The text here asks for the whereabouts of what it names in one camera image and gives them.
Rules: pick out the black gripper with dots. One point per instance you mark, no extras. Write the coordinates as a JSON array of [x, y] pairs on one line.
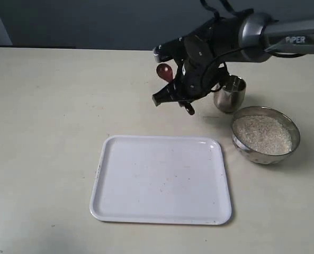
[[200, 72]]

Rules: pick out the dark red wooden spoon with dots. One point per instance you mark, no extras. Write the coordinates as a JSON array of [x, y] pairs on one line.
[[164, 71]]

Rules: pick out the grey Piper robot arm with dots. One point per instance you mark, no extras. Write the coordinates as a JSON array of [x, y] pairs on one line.
[[254, 37]]

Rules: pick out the small stainless steel cup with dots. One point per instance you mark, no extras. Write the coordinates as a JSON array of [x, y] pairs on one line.
[[231, 94]]

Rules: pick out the steel bowl of rice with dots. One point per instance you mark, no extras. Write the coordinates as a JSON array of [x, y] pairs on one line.
[[264, 135]]

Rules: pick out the white rectangular plastic tray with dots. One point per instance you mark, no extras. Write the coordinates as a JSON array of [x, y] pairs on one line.
[[161, 180]]

